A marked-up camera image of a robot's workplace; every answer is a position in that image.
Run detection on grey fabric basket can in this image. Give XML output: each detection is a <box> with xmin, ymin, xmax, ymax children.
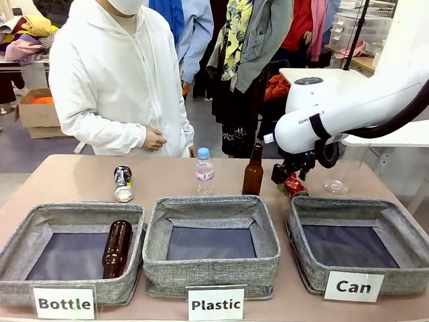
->
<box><xmin>286</xmin><ymin>195</ymin><xmax>429</xmax><ymax>296</ymax></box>

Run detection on black robot cable hose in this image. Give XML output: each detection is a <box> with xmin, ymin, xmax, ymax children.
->
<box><xmin>314</xmin><ymin>77</ymin><xmax>429</xmax><ymax>170</ymax></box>

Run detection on white face mask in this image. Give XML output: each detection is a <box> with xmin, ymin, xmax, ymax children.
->
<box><xmin>106</xmin><ymin>0</ymin><xmax>144</xmax><ymax>16</ymax></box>

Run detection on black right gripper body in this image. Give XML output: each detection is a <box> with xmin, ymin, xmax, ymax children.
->
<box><xmin>270</xmin><ymin>151</ymin><xmax>316</xmax><ymax>184</ymax></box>

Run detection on person's right hand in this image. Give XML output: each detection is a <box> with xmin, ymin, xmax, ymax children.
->
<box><xmin>141</xmin><ymin>127</ymin><xmax>168</xmax><ymax>152</ymax></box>

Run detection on cardboard box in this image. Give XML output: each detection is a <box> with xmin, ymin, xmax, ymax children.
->
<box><xmin>14</xmin><ymin>87</ymin><xmax>68</xmax><ymax>140</ymax></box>

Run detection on pink hanging garment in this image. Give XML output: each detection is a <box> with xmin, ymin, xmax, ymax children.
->
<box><xmin>308</xmin><ymin>0</ymin><xmax>332</xmax><ymax>62</ymax></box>

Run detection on white sign reading Can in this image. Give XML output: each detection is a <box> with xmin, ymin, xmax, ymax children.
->
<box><xmin>322</xmin><ymin>270</ymin><xmax>385</xmax><ymax>303</ymax></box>

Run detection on pile of colourful clothes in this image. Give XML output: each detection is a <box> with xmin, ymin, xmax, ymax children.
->
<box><xmin>0</xmin><ymin>13</ymin><xmax>60</xmax><ymax>64</ymax></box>

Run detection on bystander in yellow floral shirt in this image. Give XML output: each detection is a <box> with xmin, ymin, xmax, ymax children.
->
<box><xmin>205</xmin><ymin>0</ymin><xmax>296</xmax><ymax>159</ymax></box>

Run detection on white side table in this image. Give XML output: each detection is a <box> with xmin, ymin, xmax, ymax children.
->
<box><xmin>341</xmin><ymin>119</ymin><xmax>429</xmax><ymax>216</ymax></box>

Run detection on white background table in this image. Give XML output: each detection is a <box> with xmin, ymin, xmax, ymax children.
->
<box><xmin>278</xmin><ymin>68</ymin><xmax>373</xmax><ymax>89</ymax></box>

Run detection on person in white hoodie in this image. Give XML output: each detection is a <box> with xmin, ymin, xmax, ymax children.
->
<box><xmin>48</xmin><ymin>0</ymin><xmax>196</xmax><ymax>158</ymax></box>

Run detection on black stand pole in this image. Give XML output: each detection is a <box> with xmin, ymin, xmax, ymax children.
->
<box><xmin>343</xmin><ymin>0</ymin><xmax>371</xmax><ymax>71</ymax></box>

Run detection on orange cloth bundle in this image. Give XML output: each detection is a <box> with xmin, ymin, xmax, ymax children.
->
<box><xmin>263</xmin><ymin>74</ymin><xmax>291</xmax><ymax>103</ymax></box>

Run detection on bystander in blue shirt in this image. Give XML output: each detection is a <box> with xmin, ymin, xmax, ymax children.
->
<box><xmin>147</xmin><ymin>0</ymin><xmax>215</xmax><ymax>101</ymax></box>

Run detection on bystander in red top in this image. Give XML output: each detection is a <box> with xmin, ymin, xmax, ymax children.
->
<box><xmin>280</xmin><ymin>0</ymin><xmax>314</xmax><ymax>64</ymax></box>

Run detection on clear water bottle blue cap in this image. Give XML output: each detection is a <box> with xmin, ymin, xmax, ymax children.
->
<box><xmin>195</xmin><ymin>147</ymin><xmax>215</xmax><ymax>197</ymax></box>

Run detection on clear plastic cup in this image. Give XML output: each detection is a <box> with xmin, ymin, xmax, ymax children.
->
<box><xmin>322</xmin><ymin>142</ymin><xmax>365</xmax><ymax>196</ymax></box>

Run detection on silver black crushed can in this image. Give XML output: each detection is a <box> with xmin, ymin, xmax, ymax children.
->
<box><xmin>113</xmin><ymin>164</ymin><xmax>134</xmax><ymax>203</ymax></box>

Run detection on grey fabric basket plastic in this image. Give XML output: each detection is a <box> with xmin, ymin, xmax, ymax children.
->
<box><xmin>142</xmin><ymin>195</ymin><xmax>282</xmax><ymax>301</ymax></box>

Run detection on white sign reading Plastic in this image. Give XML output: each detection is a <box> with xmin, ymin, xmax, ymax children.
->
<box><xmin>186</xmin><ymin>284</ymin><xmax>247</xmax><ymax>322</ymax></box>

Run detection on white sign reading Bottle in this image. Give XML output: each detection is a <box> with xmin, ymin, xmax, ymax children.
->
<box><xmin>32</xmin><ymin>284</ymin><xmax>97</xmax><ymax>321</ymax></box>

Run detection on clear plastic storage bins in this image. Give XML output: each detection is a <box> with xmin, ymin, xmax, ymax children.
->
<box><xmin>328</xmin><ymin>9</ymin><xmax>393</xmax><ymax>54</ymax></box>

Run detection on brown glass bottle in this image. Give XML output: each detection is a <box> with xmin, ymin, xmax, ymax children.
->
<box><xmin>241</xmin><ymin>142</ymin><xmax>264</xmax><ymax>197</ymax></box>
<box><xmin>101</xmin><ymin>219</ymin><xmax>133</xmax><ymax>280</ymax></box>

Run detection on grey fabric basket bottle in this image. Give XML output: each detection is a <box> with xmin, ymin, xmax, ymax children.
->
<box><xmin>0</xmin><ymin>202</ymin><xmax>147</xmax><ymax>309</ymax></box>

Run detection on red crushed can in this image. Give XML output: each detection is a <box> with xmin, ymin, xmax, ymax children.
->
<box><xmin>284</xmin><ymin>172</ymin><xmax>310</xmax><ymax>201</ymax></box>

